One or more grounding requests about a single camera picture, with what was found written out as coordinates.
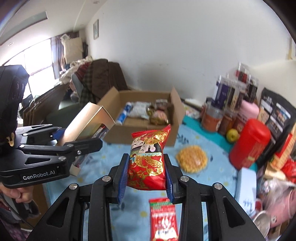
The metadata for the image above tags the small gold cardboard box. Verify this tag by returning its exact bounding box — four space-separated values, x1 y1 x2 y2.
57 102 115 146

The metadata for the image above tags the blue white tablet tube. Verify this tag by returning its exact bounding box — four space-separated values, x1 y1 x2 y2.
115 102 132 126

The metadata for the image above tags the red long snack packet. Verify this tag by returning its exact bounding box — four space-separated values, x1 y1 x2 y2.
149 198 179 241

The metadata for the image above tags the yellow waffle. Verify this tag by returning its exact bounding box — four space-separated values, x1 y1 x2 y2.
175 145 208 173

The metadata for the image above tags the red dragon snack packet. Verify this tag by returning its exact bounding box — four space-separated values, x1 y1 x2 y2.
127 125 171 191

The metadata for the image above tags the white bread snack bag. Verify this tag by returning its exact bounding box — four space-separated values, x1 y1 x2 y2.
128 101 151 120

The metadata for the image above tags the peanut snack bag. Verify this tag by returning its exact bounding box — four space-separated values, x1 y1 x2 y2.
147 108 169 125

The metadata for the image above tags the silver purple snack bag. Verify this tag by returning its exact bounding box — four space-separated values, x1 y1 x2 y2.
155 99 170 110

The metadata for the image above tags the person's left hand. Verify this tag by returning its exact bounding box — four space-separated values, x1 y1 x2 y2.
0 183 34 203

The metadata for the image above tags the white rectangular device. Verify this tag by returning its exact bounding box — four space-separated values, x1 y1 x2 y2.
235 167 256 216

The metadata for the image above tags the pink panda cup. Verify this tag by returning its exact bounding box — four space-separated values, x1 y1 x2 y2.
266 189 295 228

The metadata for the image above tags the open cardboard box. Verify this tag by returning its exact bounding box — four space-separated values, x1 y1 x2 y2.
97 87 185 147

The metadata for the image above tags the plaid garment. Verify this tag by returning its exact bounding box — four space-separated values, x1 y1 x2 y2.
80 64 95 106

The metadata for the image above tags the brown jacket on chair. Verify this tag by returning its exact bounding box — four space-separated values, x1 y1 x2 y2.
91 59 128 103

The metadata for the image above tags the green yellow pear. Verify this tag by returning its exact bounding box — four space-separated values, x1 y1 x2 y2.
226 128 240 143

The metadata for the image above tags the red canister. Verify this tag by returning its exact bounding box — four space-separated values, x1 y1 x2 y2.
229 119 271 170

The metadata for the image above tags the brown powder small jar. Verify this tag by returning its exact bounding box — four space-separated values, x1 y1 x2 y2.
218 110 237 136

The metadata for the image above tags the orange powder clear jar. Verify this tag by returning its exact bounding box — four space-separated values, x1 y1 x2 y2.
201 104 224 133

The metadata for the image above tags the pink lidded jar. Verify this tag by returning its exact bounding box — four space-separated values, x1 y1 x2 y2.
233 100 259 133

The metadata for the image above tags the purple label clear jar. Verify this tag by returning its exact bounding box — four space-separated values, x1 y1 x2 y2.
211 75 232 110

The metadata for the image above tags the black stand-up pouch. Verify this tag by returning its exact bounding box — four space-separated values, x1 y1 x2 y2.
256 88 295 168

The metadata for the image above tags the nut filled clear jar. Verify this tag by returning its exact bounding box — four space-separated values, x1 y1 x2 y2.
227 80 247 113

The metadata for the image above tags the dark label back jar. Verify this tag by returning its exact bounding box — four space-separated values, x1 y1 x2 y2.
244 75 259 103

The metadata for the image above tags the red berry top jar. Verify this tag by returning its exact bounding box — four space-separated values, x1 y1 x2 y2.
235 62 249 83

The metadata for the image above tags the white foam board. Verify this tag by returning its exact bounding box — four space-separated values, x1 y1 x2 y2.
250 60 296 106

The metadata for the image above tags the small wall picture frame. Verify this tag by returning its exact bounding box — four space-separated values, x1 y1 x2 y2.
93 19 99 40

